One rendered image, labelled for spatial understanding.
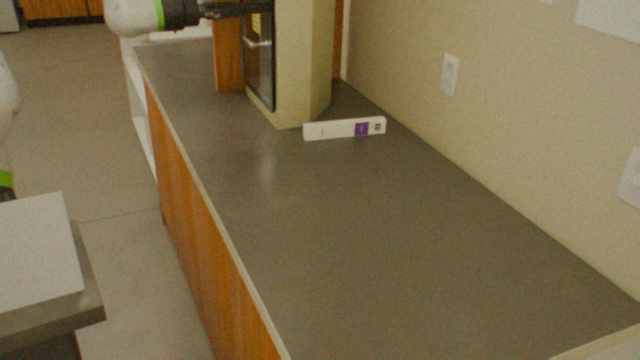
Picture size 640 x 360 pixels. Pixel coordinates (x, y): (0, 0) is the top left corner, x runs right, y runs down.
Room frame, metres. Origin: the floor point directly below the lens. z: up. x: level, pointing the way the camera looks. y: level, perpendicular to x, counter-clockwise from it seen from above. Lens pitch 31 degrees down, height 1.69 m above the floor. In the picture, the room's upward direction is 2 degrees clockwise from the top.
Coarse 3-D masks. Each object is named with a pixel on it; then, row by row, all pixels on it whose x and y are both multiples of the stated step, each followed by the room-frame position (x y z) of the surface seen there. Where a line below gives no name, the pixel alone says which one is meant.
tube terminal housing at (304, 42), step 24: (288, 0) 1.59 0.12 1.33; (312, 0) 1.62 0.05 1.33; (288, 24) 1.59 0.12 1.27; (312, 24) 1.62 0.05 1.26; (288, 48) 1.59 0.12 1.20; (312, 48) 1.63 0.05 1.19; (288, 72) 1.59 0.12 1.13; (312, 72) 1.63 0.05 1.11; (288, 96) 1.59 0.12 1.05; (312, 96) 1.64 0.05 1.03; (288, 120) 1.59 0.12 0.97; (312, 120) 1.64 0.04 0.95
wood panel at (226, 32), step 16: (224, 0) 1.88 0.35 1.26; (336, 0) 2.06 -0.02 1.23; (336, 16) 2.07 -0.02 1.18; (224, 32) 1.88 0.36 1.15; (336, 32) 2.07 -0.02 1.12; (224, 48) 1.88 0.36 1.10; (336, 48) 2.07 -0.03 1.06; (224, 64) 1.88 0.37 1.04; (240, 64) 1.90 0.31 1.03; (336, 64) 2.07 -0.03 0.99; (224, 80) 1.88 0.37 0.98; (240, 80) 1.90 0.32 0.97
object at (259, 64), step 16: (256, 0) 1.69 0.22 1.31; (272, 0) 1.57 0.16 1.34; (272, 16) 1.57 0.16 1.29; (256, 32) 1.70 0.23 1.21; (272, 32) 1.57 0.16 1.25; (256, 48) 1.70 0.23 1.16; (272, 48) 1.57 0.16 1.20; (256, 64) 1.71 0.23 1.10; (272, 64) 1.57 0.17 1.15; (256, 80) 1.71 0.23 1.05; (272, 80) 1.57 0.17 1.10; (256, 96) 1.71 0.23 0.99; (272, 96) 1.57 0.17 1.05; (272, 112) 1.58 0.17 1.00
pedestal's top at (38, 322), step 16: (80, 240) 0.97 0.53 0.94; (80, 256) 0.92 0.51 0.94; (96, 288) 0.82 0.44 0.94; (32, 304) 0.77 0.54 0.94; (48, 304) 0.77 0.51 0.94; (64, 304) 0.77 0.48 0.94; (80, 304) 0.77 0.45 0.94; (96, 304) 0.78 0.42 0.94; (0, 320) 0.73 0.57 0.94; (16, 320) 0.73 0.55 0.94; (32, 320) 0.73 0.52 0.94; (48, 320) 0.73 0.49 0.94; (64, 320) 0.74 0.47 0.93; (80, 320) 0.75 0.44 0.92; (96, 320) 0.77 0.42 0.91; (0, 336) 0.69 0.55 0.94; (16, 336) 0.70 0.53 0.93; (32, 336) 0.71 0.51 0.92; (48, 336) 0.72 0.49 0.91; (0, 352) 0.68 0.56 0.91
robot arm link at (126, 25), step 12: (108, 0) 1.41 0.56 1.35; (120, 0) 1.41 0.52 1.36; (132, 0) 1.42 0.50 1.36; (144, 0) 1.44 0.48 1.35; (156, 0) 1.45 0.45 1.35; (108, 12) 1.40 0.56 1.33; (120, 12) 1.39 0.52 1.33; (132, 12) 1.40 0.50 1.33; (144, 12) 1.42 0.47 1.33; (156, 12) 1.43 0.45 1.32; (108, 24) 1.40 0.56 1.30; (120, 24) 1.39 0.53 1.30; (132, 24) 1.40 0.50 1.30; (144, 24) 1.41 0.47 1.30; (156, 24) 1.43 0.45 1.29; (132, 36) 1.41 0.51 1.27
